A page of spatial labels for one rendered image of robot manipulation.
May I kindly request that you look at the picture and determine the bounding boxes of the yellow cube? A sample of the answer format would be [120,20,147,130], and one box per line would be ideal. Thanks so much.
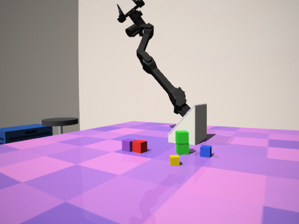
[170,155,179,166]

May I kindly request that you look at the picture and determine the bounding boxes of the blue block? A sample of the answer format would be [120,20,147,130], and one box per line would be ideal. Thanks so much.
[200,145,211,157]

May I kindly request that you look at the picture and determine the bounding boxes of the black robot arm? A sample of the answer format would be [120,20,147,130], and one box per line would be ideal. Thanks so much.
[125,18,191,117]

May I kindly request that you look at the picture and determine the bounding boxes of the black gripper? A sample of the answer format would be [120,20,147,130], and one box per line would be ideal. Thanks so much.
[117,0,145,24]

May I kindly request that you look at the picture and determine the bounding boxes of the green block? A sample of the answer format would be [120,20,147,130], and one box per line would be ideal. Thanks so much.
[176,143,189,155]
[176,131,189,144]

